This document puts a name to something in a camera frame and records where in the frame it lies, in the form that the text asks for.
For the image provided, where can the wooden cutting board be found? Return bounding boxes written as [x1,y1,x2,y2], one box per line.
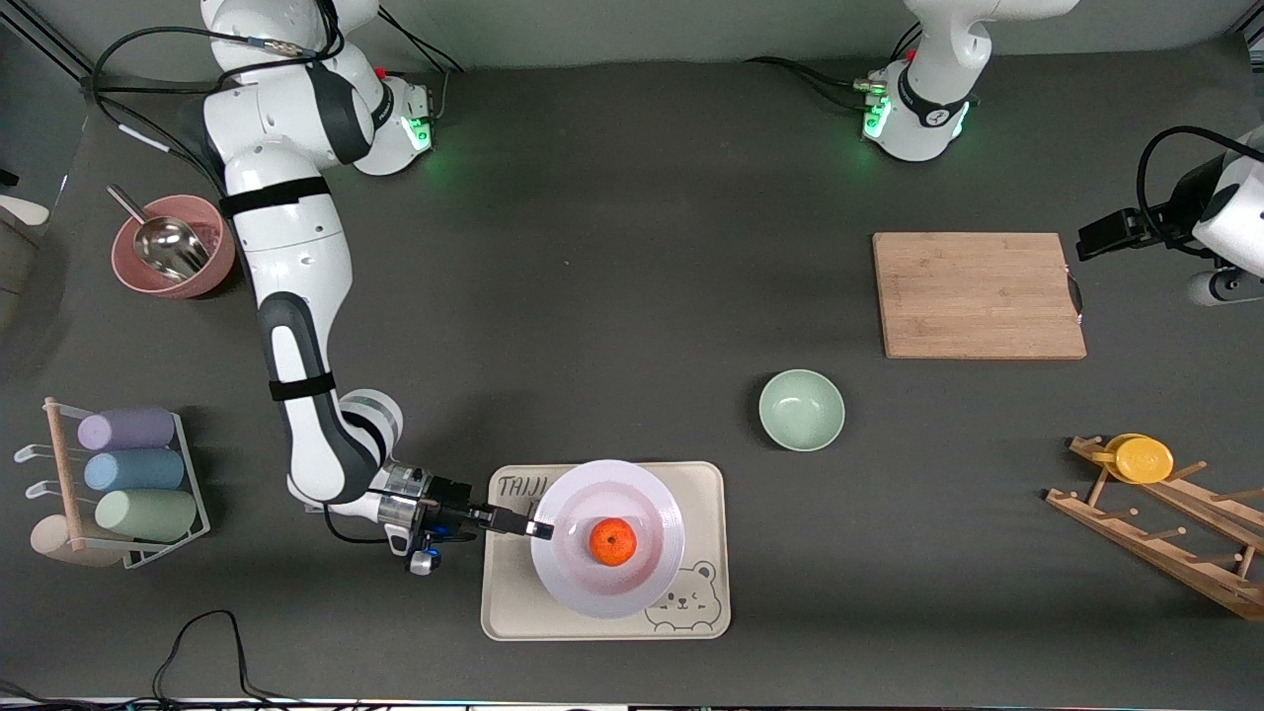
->
[873,232,1087,360]

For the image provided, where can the white wire cup rack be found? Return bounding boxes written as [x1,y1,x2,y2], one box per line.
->
[14,396,211,571]

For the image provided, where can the beige cup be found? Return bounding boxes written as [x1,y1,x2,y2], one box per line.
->
[30,513,124,569]

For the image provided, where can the pink bowl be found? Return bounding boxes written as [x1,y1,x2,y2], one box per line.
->
[111,195,236,299]

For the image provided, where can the pale green cup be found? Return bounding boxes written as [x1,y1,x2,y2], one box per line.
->
[95,489,198,542]

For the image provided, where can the black left arm base cables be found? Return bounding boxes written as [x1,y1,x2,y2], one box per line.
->
[745,55,887,112]

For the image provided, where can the cream tray with bear print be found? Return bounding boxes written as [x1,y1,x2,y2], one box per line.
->
[481,461,733,642]

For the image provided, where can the black cable on table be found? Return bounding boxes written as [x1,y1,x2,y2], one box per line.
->
[148,609,302,708]

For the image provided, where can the metal scoop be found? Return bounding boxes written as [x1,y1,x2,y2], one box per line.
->
[107,185,210,282]

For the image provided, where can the wooden peg rack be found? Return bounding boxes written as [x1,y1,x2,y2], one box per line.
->
[1045,434,1264,622]

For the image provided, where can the pale purple cup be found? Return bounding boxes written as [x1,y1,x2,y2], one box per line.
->
[77,408,177,451]

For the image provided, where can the black arm base cables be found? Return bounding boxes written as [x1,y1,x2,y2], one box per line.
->
[373,8,470,75]
[745,55,887,112]

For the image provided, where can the orange fruit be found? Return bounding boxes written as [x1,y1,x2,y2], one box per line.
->
[590,517,638,567]

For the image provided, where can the pale green bowl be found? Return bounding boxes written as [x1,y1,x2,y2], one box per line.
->
[758,369,846,453]

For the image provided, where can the pale blue cup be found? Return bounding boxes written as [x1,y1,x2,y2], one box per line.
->
[83,449,186,493]

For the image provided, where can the yellow cup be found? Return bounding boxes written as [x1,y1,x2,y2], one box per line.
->
[1090,433,1176,485]

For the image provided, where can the black right arm base cables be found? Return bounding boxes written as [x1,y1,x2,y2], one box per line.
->
[373,8,470,75]

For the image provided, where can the white round plate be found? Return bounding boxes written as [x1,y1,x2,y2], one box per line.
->
[530,459,685,620]

